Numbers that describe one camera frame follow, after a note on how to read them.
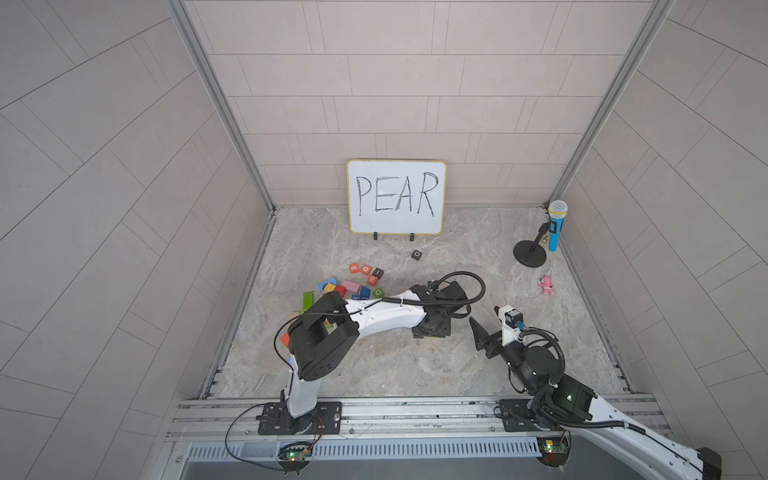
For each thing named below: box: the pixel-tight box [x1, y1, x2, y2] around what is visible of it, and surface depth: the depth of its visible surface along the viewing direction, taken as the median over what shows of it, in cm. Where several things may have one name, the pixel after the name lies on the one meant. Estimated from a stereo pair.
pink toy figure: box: [538, 275, 555, 295], surface depth 95 cm
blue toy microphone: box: [548, 199, 569, 252], surface depth 86 cm
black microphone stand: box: [513, 221, 557, 268], surface depth 103 cm
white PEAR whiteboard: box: [346, 159, 447, 234], surface depth 103 cm
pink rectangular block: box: [341, 280, 360, 293], surface depth 96 cm
